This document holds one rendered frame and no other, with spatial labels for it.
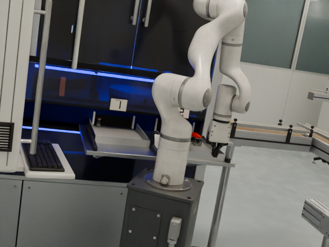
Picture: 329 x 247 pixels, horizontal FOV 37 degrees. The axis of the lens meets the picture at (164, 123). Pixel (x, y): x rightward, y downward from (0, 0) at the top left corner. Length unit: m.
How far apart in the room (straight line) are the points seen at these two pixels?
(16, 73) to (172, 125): 0.61
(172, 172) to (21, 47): 0.73
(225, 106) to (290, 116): 6.05
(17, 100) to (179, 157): 0.65
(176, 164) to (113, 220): 0.94
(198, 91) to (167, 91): 0.12
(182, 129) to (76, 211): 1.03
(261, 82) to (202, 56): 6.03
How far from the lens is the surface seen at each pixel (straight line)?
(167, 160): 1.83
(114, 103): 2.49
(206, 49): 1.86
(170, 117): 1.82
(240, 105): 2.14
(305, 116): 8.32
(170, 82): 1.80
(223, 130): 2.21
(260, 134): 2.90
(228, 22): 1.91
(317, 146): 3.05
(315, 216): 3.07
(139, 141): 2.29
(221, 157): 2.30
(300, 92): 8.18
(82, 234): 2.71
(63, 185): 2.59
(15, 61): 1.90
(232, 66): 2.13
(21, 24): 1.89
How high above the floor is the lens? 1.47
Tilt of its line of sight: 12 degrees down
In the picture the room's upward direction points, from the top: 9 degrees clockwise
